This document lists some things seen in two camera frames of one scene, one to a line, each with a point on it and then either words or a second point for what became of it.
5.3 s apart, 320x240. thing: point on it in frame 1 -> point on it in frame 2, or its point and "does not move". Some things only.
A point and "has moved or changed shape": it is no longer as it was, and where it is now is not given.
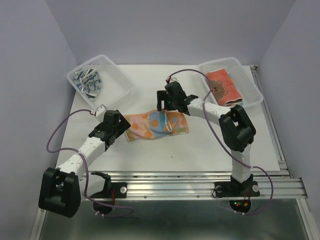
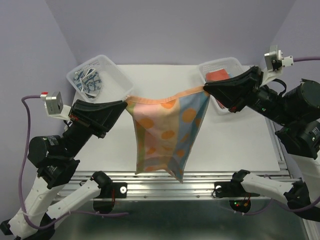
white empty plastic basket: (250, 94) does not move
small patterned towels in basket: (89, 81) does not move
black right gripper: (162, 95) -> (236, 91)
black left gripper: (123, 125) -> (99, 116)
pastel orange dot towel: (154, 124) has moved or changed shape
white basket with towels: (115, 83) does not move
